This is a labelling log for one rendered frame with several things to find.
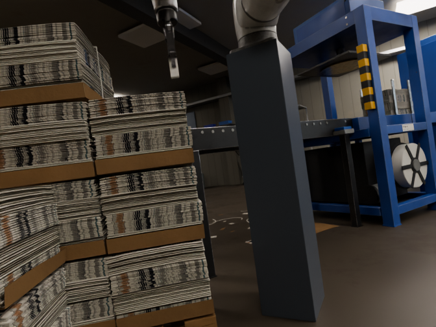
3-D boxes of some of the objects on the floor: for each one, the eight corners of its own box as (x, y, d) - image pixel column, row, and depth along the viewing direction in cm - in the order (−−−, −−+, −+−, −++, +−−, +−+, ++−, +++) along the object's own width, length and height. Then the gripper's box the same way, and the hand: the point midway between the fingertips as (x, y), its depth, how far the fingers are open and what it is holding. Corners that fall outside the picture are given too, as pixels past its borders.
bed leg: (207, 279, 156) (189, 151, 156) (202, 276, 161) (185, 152, 161) (217, 276, 158) (199, 150, 159) (212, 273, 163) (195, 151, 164)
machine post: (439, 210, 232) (411, 13, 233) (427, 209, 240) (399, 19, 240) (444, 207, 236) (417, 15, 237) (432, 207, 244) (406, 21, 245)
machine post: (394, 227, 203) (363, 3, 204) (382, 226, 211) (351, 10, 211) (401, 224, 207) (370, 4, 208) (389, 223, 215) (359, 12, 216)
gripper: (157, 23, 114) (165, 84, 114) (154, 4, 101) (163, 72, 101) (176, 21, 115) (185, 82, 115) (176, 2, 102) (185, 71, 102)
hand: (174, 68), depth 108 cm, fingers closed
